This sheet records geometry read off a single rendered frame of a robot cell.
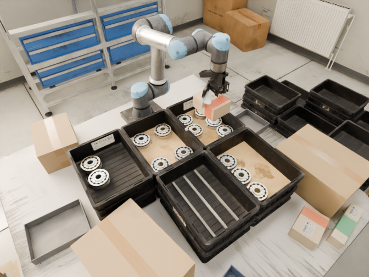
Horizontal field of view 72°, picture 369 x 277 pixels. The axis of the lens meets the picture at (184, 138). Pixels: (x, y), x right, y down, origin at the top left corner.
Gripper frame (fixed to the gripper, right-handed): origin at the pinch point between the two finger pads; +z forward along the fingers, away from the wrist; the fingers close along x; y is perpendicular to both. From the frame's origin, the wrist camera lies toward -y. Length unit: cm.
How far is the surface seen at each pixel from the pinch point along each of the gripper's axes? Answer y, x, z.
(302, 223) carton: 66, 2, 32
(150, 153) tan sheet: -10.1, -34.2, 26.8
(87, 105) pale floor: -184, -22, 111
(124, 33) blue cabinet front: -196, 47, 47
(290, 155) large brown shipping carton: 41.4, 20.0, 19.4
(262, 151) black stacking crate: 28.7, 13.8, 23.2
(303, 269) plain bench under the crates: 79, -11, 39
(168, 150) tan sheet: -5.7, -24.6, 26.8
